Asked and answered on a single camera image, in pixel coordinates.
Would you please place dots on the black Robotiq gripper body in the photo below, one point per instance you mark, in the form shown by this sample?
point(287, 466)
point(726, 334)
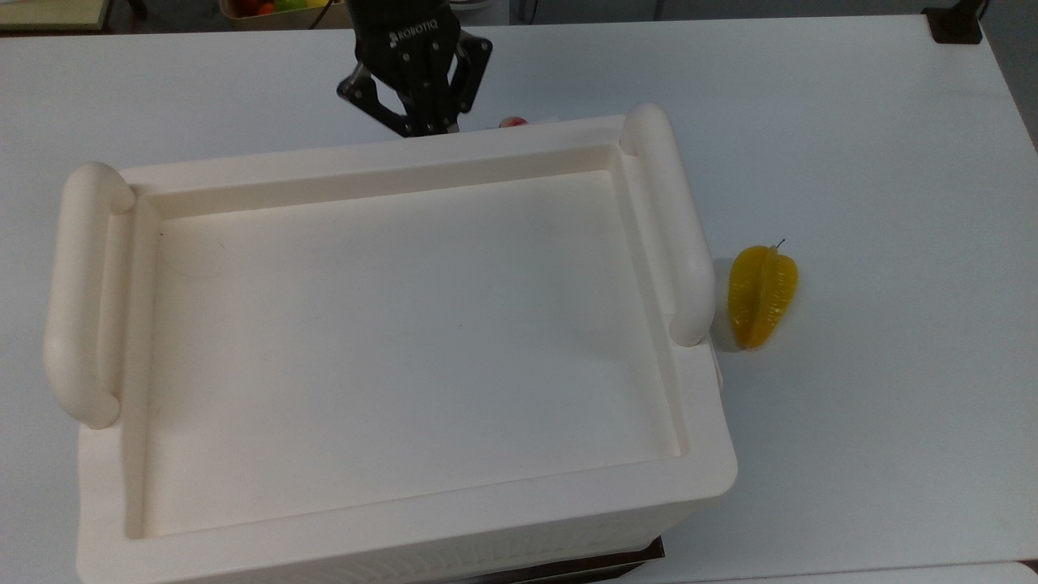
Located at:
point(405, 40)

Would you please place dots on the yellowish flat board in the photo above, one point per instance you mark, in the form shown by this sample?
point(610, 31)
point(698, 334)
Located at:
point(49, 12)

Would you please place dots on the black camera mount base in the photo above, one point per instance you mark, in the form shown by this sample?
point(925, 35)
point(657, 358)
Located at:
point(955, 23)

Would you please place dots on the basket of toy fruit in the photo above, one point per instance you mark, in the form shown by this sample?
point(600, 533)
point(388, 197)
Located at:
point(276, 10)

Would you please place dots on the yellow toy starfruit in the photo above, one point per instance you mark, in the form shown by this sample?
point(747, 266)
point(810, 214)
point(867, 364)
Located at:
point(762, 296)

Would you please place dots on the pink toy apple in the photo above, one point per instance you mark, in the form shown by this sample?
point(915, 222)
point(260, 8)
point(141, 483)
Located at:
point(512, 122)

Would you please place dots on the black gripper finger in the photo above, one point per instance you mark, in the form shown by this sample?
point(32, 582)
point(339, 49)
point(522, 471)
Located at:
point(474, 73)
point(373, 93)

